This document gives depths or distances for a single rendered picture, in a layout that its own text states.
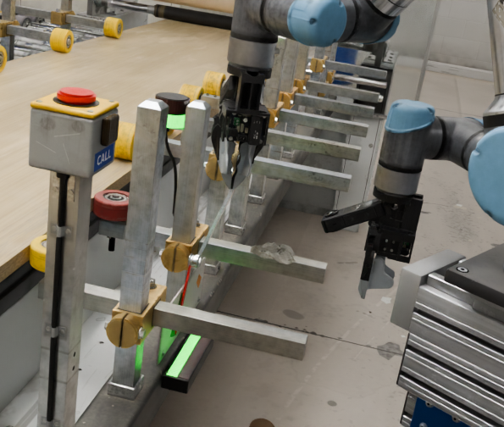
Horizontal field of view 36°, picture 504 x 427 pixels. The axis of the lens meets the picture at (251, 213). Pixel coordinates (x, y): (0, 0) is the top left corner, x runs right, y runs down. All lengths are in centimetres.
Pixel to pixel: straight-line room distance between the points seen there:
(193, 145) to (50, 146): 54
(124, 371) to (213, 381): 138
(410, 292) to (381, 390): 163
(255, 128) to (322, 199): 294
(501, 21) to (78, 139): 47
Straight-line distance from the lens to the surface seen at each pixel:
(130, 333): 117
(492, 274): 106
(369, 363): 287
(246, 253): 141
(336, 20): 113
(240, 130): 123
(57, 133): 81
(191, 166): 134
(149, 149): 108
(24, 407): 137
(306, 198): 416
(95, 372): 146
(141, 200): 111
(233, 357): 274
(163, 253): 138
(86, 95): 82
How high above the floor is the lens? 142
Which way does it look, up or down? 20 degrees down
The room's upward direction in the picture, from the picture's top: 9 degrees clockwise
